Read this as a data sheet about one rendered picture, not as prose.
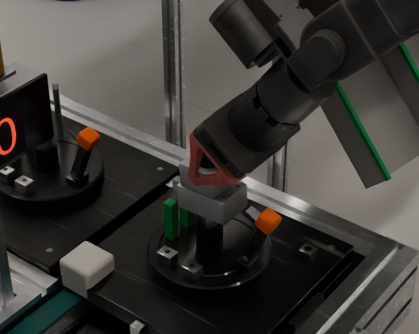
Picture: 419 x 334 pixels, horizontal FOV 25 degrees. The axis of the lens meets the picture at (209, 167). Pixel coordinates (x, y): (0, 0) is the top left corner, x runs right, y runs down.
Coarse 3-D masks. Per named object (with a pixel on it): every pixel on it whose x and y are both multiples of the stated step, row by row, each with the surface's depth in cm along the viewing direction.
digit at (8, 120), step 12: (0, 108) 86; (12, 108) 88; (0, 120) 87; (12, 120) 88; (0, 132) 87; (12, 132) 89; (24, 132) 90; (0, 144) 88; (12, 144) 89; (24, 144) 91; (0, 156) 89; (12, 156) 90
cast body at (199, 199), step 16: (208, 160) 100; (176, 176) 106; (176, 192) 107; (192, 192) 102; (208, 192) 101; (224, 192) 102; (240, 192) 102; (192, 208) 103; (208, 208) 102; (224, 208) 101; (240, 208) 103; (224, 224) 102
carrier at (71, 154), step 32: (64, 128) 131; (32, 160) 122; (64, 160) 122; (96, 160) 122; (128, 160) 125; (160, 160) 125; (0, 192) 117; (32, 192) 117; (64, 192) 116; (96, 192) 119; (128, 192) 120; (160, 192) 122; (32, 224) 115; (64, 224) 115; (96, 224) 115; (32, 256) 110
